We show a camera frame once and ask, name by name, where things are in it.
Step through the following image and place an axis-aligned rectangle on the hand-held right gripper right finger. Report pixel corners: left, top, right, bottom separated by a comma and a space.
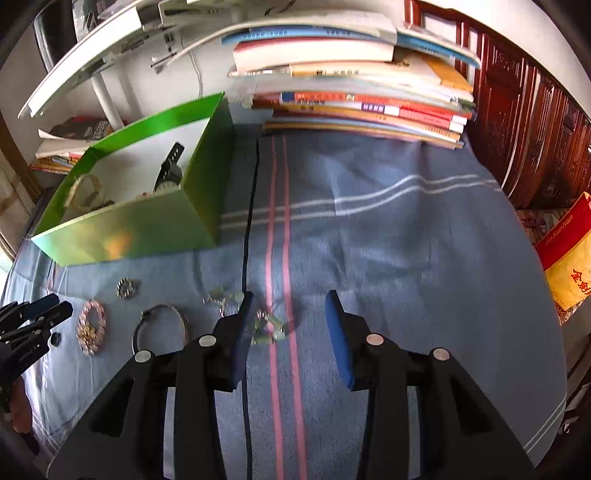
324, 291, 539, 480

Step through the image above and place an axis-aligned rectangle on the green jade bead bracelet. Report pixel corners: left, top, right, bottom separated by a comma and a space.
203, 286, 291, 346

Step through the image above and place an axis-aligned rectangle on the tall stack of books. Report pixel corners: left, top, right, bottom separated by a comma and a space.
222, 11, 481, 151

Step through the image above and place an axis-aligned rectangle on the carved wooden headboard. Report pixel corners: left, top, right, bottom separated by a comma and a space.
404, 0, 591, 213

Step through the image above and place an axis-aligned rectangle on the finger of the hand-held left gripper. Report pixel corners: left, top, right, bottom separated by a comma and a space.
0, 301, 75, 344
0, 294, 61, 324

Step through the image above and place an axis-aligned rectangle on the floral cloth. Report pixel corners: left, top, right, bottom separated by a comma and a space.
515, 207, 575, 245

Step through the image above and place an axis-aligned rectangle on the small stack of books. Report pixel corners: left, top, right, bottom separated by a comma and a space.
31, 115, 116, 174

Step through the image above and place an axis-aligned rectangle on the dark wristwatch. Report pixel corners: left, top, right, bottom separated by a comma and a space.
154, 143, 185, 193

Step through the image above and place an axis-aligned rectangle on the white cable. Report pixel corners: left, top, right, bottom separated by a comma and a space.
178, 28, 205, 100

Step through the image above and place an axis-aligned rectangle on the blue striped blanket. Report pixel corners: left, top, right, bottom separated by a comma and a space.
4, 124, 568, 480

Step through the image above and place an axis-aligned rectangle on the black thermos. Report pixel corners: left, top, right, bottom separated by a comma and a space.
34, 0, 77, 75

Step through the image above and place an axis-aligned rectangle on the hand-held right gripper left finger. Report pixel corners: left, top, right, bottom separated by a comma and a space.
46, 291, 256, 480

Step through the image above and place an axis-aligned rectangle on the white wristwatch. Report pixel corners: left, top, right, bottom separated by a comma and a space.
67, 175, 105, 210

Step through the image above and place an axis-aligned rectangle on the pink bead bracelet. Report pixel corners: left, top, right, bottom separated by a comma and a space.
76, 300, 108, 356

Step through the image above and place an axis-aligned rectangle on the black cable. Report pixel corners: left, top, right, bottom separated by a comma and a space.
241, 136, 260, 480

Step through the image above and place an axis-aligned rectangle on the silver bangle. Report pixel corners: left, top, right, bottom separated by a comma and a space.
132, 303, 191, 355

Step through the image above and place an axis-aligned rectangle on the red and yellow bag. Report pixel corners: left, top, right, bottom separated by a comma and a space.
534, 191, 591, 324

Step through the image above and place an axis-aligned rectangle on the person's left hand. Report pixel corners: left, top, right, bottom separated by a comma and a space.
10, 379, 34, 433

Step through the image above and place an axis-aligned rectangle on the green cardboard box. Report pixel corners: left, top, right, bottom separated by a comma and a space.
31, 92, 236, 267

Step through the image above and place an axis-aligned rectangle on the white desk shelf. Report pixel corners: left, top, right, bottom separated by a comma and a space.
18, 0, 324, 132

